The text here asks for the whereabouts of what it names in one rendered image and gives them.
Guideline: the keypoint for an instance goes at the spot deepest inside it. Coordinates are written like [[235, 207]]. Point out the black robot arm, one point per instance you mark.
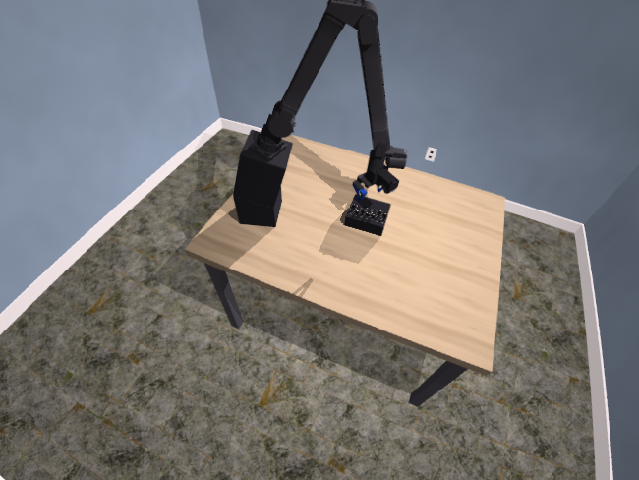
[[362, 16]]

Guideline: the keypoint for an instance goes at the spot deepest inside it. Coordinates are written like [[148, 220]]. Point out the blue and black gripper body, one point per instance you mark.
[[363, 179]]

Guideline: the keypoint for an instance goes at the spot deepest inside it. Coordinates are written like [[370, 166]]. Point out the black fader panel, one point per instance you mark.
[[368, 215]]

